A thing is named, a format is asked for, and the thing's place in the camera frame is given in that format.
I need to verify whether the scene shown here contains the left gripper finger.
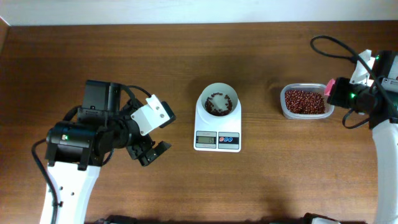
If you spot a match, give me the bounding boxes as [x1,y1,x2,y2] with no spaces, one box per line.
[141,141,172,167]
[127,146,149,165]

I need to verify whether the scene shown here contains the pink measuring scoop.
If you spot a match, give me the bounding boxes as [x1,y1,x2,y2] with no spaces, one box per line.
[324,79,335,96]

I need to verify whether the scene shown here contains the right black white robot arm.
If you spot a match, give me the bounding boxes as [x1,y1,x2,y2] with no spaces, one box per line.
[324,50,397,223]

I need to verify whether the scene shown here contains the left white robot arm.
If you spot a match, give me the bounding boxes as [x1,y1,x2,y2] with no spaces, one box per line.
[31,80,176,223]

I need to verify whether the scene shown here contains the white digital kitchen scale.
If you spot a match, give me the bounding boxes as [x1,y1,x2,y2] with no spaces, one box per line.
[193,110,242,152]

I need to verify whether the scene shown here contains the clear plastic bean container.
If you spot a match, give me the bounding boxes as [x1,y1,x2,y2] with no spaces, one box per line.
[280,83,335,119]

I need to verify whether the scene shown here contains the red beans pile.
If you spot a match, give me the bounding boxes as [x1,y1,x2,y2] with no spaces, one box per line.
[284,90,326,114]

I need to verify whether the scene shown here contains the red beans in bowl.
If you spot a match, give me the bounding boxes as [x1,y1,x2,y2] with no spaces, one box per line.
[205,92,233,116]

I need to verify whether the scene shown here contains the white bowl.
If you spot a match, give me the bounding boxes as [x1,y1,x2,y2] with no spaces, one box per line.
[196,83,241,118]

